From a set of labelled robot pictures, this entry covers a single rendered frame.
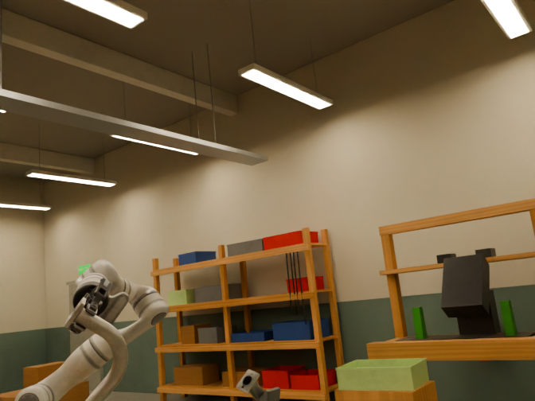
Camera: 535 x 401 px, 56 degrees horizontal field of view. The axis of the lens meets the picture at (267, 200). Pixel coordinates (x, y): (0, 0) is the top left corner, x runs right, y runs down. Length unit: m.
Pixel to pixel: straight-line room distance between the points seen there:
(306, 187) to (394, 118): 1.52
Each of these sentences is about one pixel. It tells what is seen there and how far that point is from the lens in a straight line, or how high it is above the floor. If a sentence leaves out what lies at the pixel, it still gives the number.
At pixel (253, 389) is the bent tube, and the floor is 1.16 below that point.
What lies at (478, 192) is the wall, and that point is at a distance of 5.99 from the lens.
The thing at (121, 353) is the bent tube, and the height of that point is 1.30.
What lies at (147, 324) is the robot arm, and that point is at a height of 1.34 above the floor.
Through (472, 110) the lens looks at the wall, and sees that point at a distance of 6.17.
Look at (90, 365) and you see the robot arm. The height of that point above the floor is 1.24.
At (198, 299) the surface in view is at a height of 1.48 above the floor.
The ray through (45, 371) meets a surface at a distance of 8.52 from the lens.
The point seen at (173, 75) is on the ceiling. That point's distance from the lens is 7.25.
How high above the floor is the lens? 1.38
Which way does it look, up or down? 11 degrees up
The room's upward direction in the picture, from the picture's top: 6 degrees counter-clockwise
